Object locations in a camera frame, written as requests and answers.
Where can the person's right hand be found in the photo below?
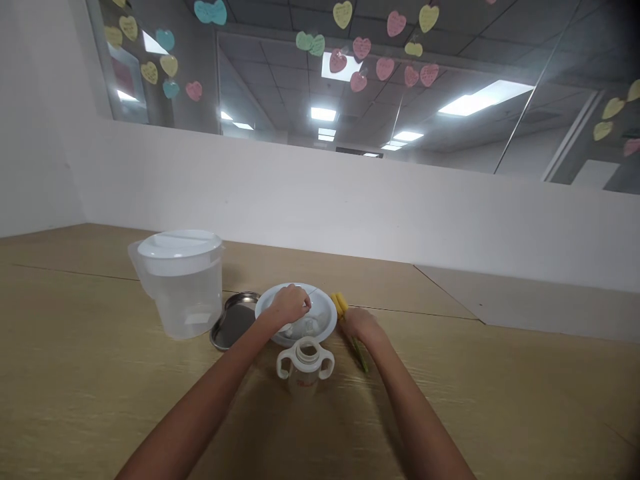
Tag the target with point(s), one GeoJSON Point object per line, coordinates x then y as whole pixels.
{"type": "Point", "coordinates": [362, 322]}

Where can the person's left hand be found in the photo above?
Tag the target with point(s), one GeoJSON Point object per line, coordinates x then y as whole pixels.
{"type": "Point", "coordinates": [287, 306]}

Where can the person's left fingers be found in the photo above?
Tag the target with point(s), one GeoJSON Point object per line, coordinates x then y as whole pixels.
{"type": "Point", "coordinates": [302, 304]}

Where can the person's right fingers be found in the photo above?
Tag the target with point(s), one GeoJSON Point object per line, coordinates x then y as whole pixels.
{"type": "Point", "coordinates": [351, 322]}

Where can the yellow sponge bottle brush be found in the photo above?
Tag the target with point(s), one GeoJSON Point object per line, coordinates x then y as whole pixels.
{"type": "Point", "coordinates": [340, 303]}

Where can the white plastic bowl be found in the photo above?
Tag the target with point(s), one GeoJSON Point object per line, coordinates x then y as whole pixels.
{"type": "Point", "coordinates": [322, 306]}

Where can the translucent bottle nipple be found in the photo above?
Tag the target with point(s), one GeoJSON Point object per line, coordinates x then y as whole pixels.
{"type": "Point", "coordinates": [312, 328]}

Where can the kidney-shaped metal tray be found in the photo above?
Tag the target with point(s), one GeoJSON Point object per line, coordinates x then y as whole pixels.
{"type": "Point", "coordinates": [235, 320]}

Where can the clear pitcher with white lid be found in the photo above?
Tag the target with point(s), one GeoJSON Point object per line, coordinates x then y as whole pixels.
{"type": "Point", "coordinates": [182, 280]}

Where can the window with heart paper notes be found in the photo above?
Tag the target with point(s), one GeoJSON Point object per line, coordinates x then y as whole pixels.
{"type": "Point", "coordinates": [350, 85]}

